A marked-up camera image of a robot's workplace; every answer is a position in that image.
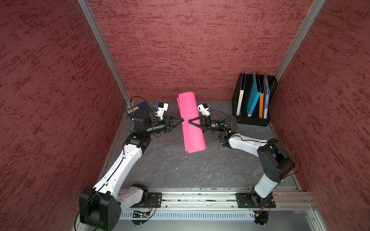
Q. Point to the aluminium corner post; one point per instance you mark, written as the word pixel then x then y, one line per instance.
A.
pixel 300 35
pixel 88 13

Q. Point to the right controller board with wires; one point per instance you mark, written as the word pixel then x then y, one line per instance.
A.
pixel 261 216

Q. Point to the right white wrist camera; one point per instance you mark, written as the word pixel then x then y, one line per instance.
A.
pixel 204 109

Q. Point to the left controller board with wires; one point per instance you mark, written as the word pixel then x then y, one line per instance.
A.
pixel 139 218

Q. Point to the left aluminium corner post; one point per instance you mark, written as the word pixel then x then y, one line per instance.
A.
pixel 88 13

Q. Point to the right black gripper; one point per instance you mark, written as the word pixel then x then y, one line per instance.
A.
pixel 207 122

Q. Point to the dark blue box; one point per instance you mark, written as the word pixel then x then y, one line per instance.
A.
pixel 134 110

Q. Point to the orange book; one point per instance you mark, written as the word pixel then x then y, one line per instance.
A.
pixel 261 106

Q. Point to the blue magazine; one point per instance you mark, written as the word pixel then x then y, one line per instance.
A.
pixel 266 96

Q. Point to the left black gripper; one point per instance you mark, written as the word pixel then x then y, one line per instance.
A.
pixel 168 123

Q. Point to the controller board with wires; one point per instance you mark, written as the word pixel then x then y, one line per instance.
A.
pixel 139 218
pixel 261 216

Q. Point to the pink rectangular paper sheet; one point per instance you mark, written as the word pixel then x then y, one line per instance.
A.
pixel 193 136

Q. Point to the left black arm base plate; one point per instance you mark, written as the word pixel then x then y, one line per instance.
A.
pixel 153 199

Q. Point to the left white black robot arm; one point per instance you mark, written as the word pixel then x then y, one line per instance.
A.
pixel 101 206

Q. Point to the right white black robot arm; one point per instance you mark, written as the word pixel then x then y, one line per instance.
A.
pixel 276 161

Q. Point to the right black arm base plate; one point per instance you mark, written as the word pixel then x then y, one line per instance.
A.
pixel 242 200

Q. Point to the black mesh file organizer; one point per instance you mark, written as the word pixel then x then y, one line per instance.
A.
pixel 254 119

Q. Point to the white book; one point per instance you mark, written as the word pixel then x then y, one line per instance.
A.
pixel 241 93

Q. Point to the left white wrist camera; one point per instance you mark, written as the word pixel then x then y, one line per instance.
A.
pixel 160 109

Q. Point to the aluminium rail frame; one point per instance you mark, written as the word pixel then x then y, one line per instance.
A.
pixel 221 205

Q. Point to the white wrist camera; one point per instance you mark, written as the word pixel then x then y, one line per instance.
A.
pixel 160 109
pixel 204 109

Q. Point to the teal folder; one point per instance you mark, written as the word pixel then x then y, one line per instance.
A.
pixel 256 89

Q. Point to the right aluminium corner post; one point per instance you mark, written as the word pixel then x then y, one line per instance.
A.
pixel 300 35

